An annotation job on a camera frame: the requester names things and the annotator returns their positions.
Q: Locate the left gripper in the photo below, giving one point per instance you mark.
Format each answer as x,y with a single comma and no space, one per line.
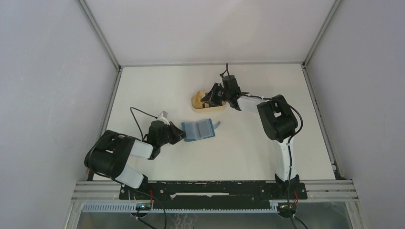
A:
178,134

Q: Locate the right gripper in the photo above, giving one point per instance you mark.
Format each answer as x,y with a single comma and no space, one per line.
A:
210,98

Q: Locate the blue leather card holder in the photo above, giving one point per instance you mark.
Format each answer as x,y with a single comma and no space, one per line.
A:
199,130

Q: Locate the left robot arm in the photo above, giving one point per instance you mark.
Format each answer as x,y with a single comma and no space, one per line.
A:
109,156

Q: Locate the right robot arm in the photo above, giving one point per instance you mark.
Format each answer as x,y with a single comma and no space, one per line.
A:
281,122

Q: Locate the beige oval tray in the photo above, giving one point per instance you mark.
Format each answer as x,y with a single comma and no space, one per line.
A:
200,107

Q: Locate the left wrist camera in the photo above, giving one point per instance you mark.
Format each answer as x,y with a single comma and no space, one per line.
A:
163,117

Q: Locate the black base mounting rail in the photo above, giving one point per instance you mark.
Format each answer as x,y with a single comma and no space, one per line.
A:
228,194

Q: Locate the white slotted cable duct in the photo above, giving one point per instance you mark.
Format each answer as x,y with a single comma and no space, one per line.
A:
110,207

